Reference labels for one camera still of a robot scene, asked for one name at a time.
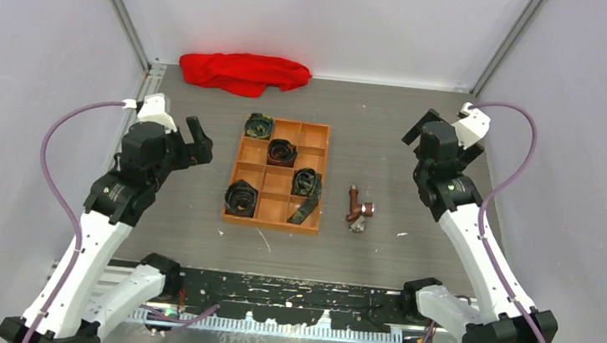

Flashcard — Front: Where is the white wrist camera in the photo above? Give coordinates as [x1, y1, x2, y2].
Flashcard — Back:
[122, 93, 177, 133]
[452, 102, 491, 150]

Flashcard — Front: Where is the orange compartment tray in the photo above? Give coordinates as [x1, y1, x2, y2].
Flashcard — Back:
[222, 115, 331, 235]

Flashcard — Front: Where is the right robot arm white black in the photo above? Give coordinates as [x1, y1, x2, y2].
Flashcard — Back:
[399, 109, 559, 343]

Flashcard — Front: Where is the red cloth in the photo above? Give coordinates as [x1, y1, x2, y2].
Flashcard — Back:
[179, 53, 312, 98]

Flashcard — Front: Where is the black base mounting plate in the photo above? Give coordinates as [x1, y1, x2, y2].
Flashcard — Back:
[125, 262, 457, 343]

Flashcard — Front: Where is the rolled dark tie top left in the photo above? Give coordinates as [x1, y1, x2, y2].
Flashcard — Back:
[243, 112, 275, 141]

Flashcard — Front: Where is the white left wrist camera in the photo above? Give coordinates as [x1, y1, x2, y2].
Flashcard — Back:
[122, 93, 177, 133]

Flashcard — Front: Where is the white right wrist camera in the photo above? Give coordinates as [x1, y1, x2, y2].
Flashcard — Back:
[452, 102, 491, 150]

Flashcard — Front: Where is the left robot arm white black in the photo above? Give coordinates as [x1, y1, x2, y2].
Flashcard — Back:
[0, 103, 213, 343]

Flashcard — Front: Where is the brown water faucet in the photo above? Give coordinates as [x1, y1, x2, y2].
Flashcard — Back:
[345, 185, 375, 223]

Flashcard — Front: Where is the rolled black tie bottom left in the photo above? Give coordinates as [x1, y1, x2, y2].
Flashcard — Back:
[224, 179, 258, 218]

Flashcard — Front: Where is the unrolled green camouflage tie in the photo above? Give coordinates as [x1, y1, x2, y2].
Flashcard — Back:
[287, 167, 323, 225]

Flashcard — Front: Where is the rolled dark red tie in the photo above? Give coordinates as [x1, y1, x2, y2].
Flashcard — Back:
[266, 139, 298, 168]

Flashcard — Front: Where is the aluminium slotted rail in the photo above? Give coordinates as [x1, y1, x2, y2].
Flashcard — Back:
[125, 304, 406, 343]

